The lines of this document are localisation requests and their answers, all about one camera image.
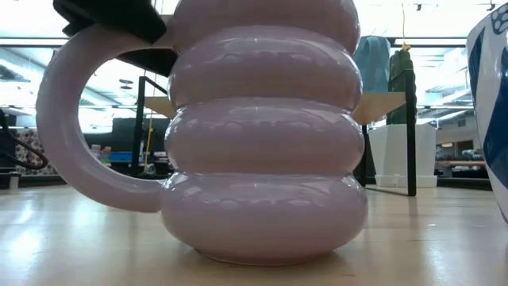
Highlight lilac ribbed bubble mug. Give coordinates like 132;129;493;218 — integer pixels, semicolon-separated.
35;0;369;266

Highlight light blue faceted mug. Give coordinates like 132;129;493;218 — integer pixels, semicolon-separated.
352;35;392;95

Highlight blue white floral mug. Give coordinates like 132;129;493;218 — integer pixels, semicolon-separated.
466;3;508;223

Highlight black partition panel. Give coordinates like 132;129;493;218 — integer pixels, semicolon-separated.
112;118;171;176

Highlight blue storage bin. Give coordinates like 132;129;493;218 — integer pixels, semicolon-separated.
110;150;133;163

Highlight stacked plastic containers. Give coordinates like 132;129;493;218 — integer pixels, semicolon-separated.
90;145;112;164

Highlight patterned curtain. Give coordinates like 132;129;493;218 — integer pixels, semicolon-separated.
15;129;59;176

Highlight wooden shelf black legs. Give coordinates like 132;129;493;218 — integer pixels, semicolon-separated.
130;69;418;198

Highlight green cactus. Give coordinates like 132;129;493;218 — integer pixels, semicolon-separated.
387;48;418;126

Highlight white hexagonal planter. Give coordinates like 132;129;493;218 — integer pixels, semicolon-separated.
368;123;437;188

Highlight wooden desk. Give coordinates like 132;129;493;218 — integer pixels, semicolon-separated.
435;158;487;168

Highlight yellow extension cable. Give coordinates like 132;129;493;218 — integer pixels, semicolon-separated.
144;113;156;172

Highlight black aluminium table frame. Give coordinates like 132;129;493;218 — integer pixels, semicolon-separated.
0;170;495;191

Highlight yellow hanging cord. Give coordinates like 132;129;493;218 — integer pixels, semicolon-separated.
400;0;412;52

